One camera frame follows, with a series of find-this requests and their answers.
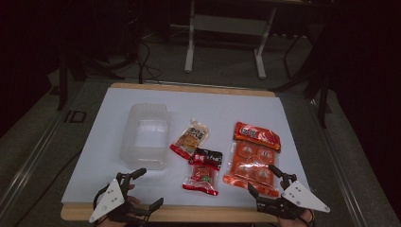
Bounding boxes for black tripod stand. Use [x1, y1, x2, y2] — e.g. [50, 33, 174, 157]
[56, 46, 127, 112]

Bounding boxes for metal floor rail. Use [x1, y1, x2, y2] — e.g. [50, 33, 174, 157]
[310, 98, 370, 227]
[0, 103, 74, 218]

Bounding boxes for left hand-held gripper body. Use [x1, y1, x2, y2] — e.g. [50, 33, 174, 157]
[89, 173, 151, 224]

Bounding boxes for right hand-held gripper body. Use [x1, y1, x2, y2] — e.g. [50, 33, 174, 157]
[256, 181, 331, 220]

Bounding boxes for white table mat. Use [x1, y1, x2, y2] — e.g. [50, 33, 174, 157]
[61, 87, 316, 209]

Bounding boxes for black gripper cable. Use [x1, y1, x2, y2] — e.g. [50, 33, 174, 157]
[93, 183, 110, 211]
[302, 209, 316, 227]

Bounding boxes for person's left hand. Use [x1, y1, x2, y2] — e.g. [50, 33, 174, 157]
[97, 184, 142, 227]

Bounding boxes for large orange snack packet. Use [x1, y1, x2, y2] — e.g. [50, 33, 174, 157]
[222, 121, 282, 198]

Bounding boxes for red and black snack packet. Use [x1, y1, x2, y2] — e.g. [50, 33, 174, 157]
[182, 148, 223, 197]

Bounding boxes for black metal stand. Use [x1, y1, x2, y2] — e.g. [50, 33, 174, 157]
[270, 31, 332, 129]

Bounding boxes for black floor cables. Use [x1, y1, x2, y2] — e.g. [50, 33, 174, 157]
[135, 41, 162, 84]

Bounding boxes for white metal stand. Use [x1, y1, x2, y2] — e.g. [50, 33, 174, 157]
[183, 0, 278, 79]

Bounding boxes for person's right hand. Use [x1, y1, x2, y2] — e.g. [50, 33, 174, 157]
[278, 210, 316, 227]

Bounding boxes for wooden table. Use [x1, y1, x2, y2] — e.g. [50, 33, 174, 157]
[60, 82, 316, 223]

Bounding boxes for brown sauce pouch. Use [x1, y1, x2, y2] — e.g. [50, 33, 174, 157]
[169, 117, 210, 160]

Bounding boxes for clear plastic container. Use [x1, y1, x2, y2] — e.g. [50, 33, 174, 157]
[118, 103, 171, 171]

